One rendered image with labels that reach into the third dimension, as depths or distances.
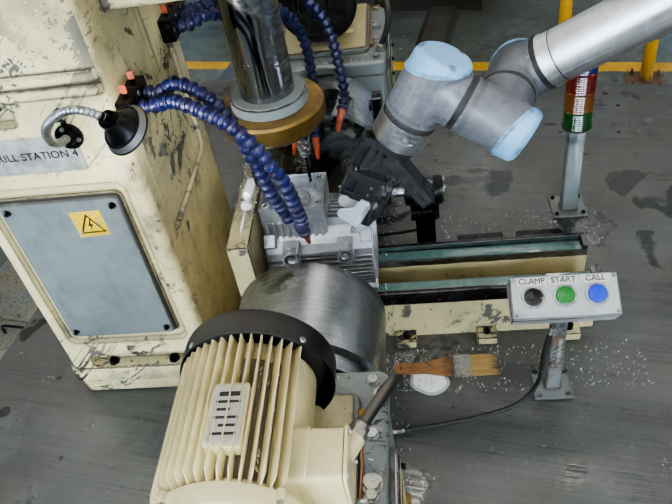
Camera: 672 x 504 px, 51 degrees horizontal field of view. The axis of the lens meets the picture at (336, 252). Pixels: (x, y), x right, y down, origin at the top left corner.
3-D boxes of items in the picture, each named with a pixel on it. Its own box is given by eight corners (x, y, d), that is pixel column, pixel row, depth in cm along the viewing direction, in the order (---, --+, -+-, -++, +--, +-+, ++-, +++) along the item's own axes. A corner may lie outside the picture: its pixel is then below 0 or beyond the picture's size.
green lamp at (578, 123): (564, 134, 151) (566, 116, 148) (559, 119, 156) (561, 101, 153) (593, 131, 151) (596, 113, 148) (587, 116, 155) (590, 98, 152)
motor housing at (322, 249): (278, 312, 140) (258, 241, 127) (287, 247, 154) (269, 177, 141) (379, 306, 137) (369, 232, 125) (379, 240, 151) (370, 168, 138)
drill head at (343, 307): (229, 531, 108) (184, 441, 91) (259, 344, 135) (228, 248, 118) (393, 528, 105) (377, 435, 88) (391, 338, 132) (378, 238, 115)
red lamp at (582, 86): (568, 97, 145) (570, 78, 142) (562, 82, 150) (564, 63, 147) (598, 94, 145) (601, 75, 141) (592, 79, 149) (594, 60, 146)
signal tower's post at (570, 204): (553, 219, 166) (568, 56, 138) (547, 198, 172) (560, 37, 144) (588, 216, 165) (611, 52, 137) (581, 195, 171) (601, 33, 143)
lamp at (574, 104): (566, 116, 148) (568, 97, 145) (561, 101, 153) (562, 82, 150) (596, 113, 148) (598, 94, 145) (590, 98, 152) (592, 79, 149)
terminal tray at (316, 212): (265, 241, 132) (257, 211, 128) (271, 204, 140) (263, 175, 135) (328, 236, 131) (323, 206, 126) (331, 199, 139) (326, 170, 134)
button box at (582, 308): (509, 325, 119) (512, 320, 114) (505, 284, 121) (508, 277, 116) (616, 320, 117) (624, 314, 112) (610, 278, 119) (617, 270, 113)
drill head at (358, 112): (276, 239, 157) (252, 146, 140) (293, 135, 187) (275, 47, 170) (389, 231, 153) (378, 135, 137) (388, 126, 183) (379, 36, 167)
